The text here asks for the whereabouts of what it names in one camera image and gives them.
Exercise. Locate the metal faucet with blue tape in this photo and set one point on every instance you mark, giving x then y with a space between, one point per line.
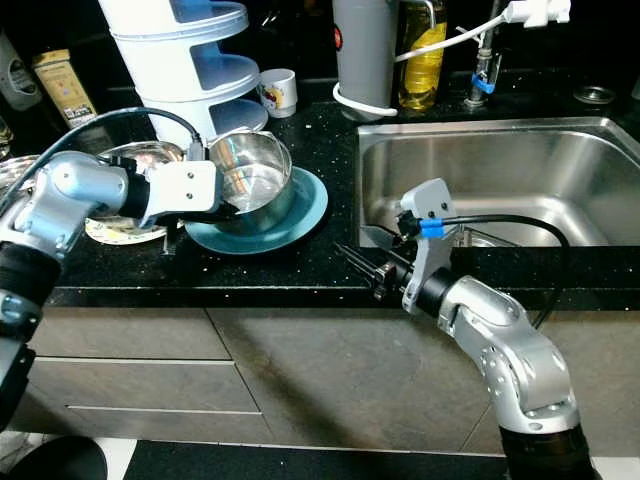
482 85

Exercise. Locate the small white printed mug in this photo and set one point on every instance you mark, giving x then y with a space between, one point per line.
278 92

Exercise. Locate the yellow oil bottle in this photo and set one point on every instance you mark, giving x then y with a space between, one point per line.
420 70

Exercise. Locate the black floor mat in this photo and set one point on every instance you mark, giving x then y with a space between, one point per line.
310 465

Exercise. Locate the steel bowl holding utensils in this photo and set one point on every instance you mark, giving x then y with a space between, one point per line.
15 170

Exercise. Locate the grey labelled bottle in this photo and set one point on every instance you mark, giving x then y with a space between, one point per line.
18 75

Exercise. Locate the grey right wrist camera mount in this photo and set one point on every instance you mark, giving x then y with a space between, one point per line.
430 200

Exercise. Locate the grey cylindrical appliance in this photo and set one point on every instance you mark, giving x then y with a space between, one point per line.
365 50

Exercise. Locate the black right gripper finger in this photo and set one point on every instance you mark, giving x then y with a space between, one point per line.
358 265
385 238

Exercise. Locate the white tiered plastic rack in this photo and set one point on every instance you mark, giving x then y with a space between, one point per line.
170 60

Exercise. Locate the cream patterned plate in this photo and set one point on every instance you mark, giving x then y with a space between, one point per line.
120 233

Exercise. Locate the yellow tea tin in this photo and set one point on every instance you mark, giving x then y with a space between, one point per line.
65 90

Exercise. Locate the small stainless steel pot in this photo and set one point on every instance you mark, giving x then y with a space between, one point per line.
255 170

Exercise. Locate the round metal counter cap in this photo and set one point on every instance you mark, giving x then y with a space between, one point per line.
595 95

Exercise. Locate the wide stainless steel bowl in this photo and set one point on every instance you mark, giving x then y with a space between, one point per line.
160 158

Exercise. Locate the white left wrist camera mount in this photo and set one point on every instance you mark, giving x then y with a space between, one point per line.
185 190

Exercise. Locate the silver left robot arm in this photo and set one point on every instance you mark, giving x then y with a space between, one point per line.
80 185

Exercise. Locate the white plug adapter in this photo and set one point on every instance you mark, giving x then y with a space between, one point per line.
535 12

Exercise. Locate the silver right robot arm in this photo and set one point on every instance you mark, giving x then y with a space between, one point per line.
520 360

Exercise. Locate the stainless steel sink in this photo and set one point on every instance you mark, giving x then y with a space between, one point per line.
540 170

